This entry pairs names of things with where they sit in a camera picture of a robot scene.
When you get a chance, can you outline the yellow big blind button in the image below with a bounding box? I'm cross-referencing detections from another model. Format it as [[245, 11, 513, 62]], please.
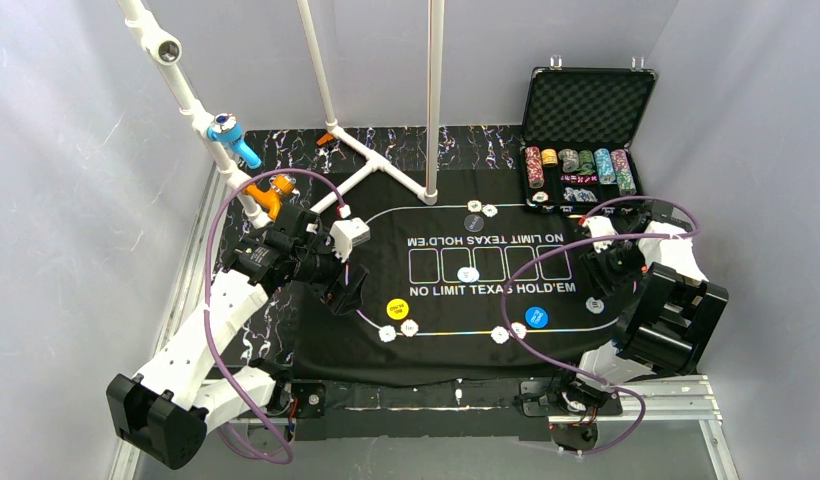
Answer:
[[385, 298, 410, 321]]

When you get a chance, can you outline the blue small blind button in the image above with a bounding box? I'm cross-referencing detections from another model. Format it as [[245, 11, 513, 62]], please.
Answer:
[[524, 306, 550, 329]]

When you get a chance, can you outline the light blue chip mat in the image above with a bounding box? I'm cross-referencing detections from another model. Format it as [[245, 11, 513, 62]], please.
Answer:
[[457, 266, 480, 284]]

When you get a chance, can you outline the clear dealer button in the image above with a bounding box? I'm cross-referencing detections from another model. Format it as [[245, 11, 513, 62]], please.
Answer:
[[463, 213, 485, 233]]

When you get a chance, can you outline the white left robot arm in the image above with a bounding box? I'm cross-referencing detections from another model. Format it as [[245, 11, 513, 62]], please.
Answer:
[[106, 205, 370, 470]]

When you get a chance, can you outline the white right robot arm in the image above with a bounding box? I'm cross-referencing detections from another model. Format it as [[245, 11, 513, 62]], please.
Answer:
[[578, 217, 729, 391]]

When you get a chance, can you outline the orange plastic faucet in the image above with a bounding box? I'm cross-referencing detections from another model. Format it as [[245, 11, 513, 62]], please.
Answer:
[[244, 174, 296, 221]]

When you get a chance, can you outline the pink poker chip stack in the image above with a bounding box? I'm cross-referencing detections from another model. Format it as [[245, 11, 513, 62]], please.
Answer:
[[610, 149, 637, 196]]

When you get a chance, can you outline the light blue chip stack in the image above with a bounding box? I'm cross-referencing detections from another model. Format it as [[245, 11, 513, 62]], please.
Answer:
[[593, 148, 616, 185]]

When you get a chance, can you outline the green poker chip stack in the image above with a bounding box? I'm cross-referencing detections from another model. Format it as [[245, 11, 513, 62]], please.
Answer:
[[577, 149, 596, 175]]

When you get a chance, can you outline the black poker table mat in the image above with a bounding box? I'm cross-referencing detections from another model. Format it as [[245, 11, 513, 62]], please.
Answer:
[[293, 170, 629, 386]]

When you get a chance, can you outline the black poker chip case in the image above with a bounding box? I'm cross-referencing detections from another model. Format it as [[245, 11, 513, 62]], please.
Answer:
[[518, 64, 658, 215]]

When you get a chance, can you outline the grey poker chip stack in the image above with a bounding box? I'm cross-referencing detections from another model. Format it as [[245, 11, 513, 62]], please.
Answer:
[[558, 149, 580, 173]]

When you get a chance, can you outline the yellow poker chip stack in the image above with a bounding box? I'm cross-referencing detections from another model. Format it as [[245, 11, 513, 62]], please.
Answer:
[[541, 148, 559, 167]]

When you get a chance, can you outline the red poker chip stack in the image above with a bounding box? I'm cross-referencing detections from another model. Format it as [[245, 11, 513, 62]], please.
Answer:
[[524, 146, 545, 189]]

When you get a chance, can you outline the blue plastic faucet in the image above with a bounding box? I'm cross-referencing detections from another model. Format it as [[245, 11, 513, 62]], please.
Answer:
[[206, 113, 262, 169]]

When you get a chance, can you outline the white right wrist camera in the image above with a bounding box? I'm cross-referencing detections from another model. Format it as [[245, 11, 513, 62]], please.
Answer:
[[581, 216, 617, 253]]

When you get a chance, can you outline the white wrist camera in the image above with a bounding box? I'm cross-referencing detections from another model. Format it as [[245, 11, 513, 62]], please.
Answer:
[[581, 216, 617, 253], [329, 217, 371, 263]]

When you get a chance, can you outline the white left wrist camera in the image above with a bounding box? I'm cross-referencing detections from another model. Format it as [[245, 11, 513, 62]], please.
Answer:
[[329, 217, 371, 263]]

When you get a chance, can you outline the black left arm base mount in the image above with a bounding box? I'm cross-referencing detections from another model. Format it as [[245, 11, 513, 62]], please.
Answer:
[[247, 359, 327, 444]]

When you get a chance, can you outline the aluminium frame rail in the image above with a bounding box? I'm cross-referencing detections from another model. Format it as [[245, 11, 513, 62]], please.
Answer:
[[108, 165, 739, 480]]

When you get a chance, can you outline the white PVC pipe frame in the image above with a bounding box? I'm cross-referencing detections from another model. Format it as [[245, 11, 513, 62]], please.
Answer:
[[115, 0, 446, 233]]

